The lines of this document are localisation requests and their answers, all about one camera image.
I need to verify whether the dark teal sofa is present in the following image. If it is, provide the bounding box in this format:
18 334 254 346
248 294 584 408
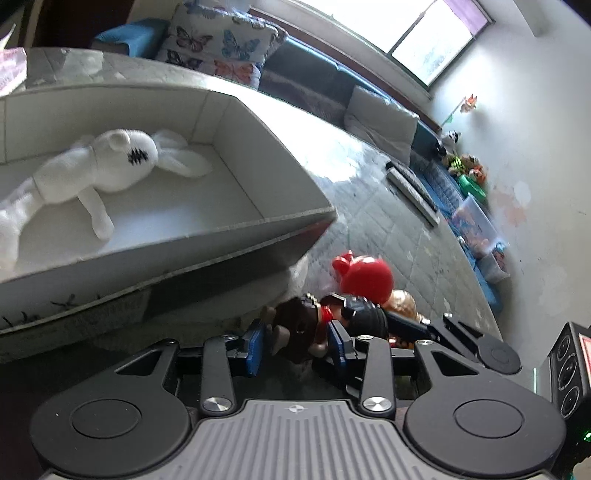
90 18 513 315

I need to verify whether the brown-haired doll figure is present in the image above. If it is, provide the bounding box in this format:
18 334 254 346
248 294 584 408
263 295 335 365

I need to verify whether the pink tissue pack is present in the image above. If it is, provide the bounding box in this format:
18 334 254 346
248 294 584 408
0 46 29 93

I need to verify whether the panda plush toy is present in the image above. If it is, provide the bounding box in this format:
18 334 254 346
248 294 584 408
434 130 462 158

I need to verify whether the golden round toy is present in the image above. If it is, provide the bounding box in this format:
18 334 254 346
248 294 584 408
385 288 423 324

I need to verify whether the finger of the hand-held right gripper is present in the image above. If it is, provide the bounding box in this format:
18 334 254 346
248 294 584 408
387 311 505 355

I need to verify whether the black fist toy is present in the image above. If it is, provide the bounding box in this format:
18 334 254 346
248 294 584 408
342 295 391 342

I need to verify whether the clear plastic storage bin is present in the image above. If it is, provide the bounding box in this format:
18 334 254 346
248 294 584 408
450 194 500 254

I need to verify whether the grey remote control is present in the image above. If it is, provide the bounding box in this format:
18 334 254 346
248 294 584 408
387 168 441 227

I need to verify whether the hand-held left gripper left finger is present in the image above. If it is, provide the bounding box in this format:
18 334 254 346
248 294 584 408
113 320 269 414

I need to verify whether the butterfly print pillow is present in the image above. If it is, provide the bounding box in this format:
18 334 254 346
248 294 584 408
154 0 289 88

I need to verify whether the window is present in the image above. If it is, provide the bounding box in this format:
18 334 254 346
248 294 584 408
249 0 495 88

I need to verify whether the blue sofa armrest cover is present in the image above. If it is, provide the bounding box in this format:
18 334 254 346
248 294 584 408
90 18 169 58

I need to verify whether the grey pillow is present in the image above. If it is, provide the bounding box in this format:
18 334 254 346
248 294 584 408
344 85 419 164

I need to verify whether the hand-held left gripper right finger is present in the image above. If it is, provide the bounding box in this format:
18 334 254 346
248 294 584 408
325 320 483 413

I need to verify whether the purple curtain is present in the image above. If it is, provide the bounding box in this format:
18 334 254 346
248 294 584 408
443 0 491 29

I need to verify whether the pile of plush toys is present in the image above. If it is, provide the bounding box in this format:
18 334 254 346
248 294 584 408
441 154 489 199

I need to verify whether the cardboard box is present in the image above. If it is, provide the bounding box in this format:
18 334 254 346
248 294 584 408
0 76 338 335

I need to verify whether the red round toy figure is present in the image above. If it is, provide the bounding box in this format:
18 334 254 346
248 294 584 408
331 251 394 305

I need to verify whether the white plush rabbit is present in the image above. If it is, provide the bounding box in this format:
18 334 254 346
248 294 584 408
0 129 213 273

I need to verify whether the artificial flower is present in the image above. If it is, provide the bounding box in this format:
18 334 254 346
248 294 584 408
441 95 478 127

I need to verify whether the black remote control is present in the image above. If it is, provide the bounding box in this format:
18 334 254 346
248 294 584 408
385 161 437 210

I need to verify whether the small clear plastic bin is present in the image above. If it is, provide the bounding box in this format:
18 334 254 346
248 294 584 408
478 244 511 284

